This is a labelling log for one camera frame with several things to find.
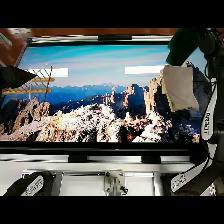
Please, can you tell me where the dark green T-shirt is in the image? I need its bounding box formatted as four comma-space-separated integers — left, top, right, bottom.
165, 28, 208, 67

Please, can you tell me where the beige garment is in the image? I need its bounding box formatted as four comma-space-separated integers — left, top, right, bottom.
161, 64, 201, 113

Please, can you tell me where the silver frame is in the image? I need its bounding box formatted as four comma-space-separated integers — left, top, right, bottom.
0, 34, 224, 197

